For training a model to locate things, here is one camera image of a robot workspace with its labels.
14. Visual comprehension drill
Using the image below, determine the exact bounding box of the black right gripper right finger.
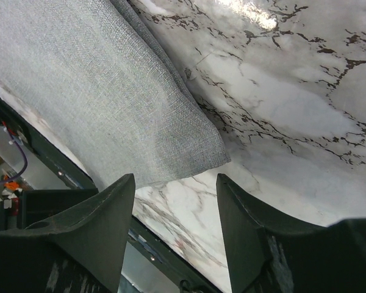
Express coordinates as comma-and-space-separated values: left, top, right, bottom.
217, 174, 366, 292

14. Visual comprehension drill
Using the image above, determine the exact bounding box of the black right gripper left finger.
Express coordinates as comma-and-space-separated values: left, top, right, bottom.
0, 174, 135, 292

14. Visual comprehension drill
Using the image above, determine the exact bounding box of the grey woven cloth napkin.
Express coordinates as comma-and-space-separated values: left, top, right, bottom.
0, 1, 229, 190

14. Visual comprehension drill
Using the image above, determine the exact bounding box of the black metal base frame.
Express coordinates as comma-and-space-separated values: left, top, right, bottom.
0, 99, 220, 292

